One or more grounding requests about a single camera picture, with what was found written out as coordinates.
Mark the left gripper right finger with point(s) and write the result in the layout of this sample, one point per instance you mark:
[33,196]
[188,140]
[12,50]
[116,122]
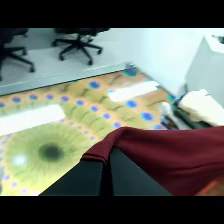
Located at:
[133,176]

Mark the dark green garment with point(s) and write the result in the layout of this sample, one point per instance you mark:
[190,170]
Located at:
[188,120]

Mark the white cabinet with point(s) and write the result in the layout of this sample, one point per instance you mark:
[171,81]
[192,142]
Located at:
[208,66]

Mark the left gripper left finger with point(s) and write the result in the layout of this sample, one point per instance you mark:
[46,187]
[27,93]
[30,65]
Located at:
[80,180]

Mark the dark red T-shirt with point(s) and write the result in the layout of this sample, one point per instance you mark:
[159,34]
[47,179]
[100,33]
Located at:
[173,156]

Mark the black office chair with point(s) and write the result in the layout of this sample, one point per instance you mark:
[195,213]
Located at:
[11,50]
[78,41]

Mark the cream garment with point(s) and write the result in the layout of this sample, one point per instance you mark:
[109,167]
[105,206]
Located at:
[203,106]

